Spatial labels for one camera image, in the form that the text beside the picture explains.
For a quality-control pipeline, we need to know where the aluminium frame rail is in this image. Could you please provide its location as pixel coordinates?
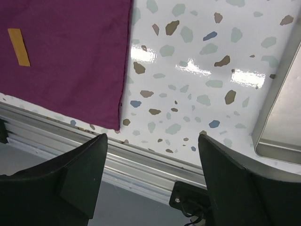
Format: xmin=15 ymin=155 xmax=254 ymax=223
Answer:
xmin=0 ymin=103 xmax=206 ymax=204

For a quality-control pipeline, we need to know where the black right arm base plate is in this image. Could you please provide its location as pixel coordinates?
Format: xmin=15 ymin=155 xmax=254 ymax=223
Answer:
xmin=169 ymin=181 xmax=211 ymax=218

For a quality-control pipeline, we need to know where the purple cloth mat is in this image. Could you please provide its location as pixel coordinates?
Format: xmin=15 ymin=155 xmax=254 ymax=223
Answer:
xmin=0 ymin=0 xmax=133 ymax=130

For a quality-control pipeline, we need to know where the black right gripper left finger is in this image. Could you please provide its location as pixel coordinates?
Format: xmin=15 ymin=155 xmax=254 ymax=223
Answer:
xmin=0 ymin=134 xmax=108 ymax=226

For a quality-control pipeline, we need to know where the tan adhesive bandage strip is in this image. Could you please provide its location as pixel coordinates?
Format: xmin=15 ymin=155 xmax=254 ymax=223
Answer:
xmin=8 ymin=28 xmax=31 ymax=67

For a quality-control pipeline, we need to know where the steel instrument tray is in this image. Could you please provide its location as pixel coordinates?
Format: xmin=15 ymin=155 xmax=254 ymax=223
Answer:
xmin=252 ymin=46 xmax=301 ymax=164

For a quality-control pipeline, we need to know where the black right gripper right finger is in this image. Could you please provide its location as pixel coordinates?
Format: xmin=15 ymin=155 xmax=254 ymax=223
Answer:
xmin=198 ymin=134 xmax=301 ymax=226

